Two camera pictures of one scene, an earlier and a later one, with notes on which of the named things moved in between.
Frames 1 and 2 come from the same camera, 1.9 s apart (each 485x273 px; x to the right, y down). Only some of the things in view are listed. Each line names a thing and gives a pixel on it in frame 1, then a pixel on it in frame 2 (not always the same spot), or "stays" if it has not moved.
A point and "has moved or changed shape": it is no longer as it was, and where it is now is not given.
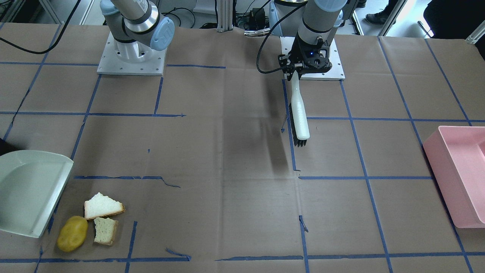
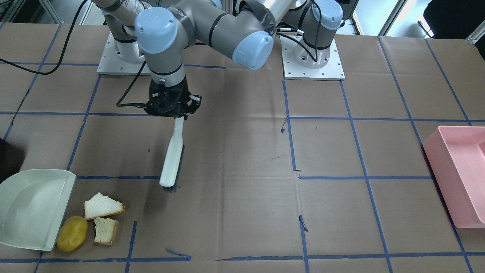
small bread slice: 105,229 stays
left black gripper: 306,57 to 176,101
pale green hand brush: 299,121 to 170,171
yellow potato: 72,233 stays
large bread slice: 100,205 stays
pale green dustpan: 31,183 has moved or changed shape
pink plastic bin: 456,155 stays
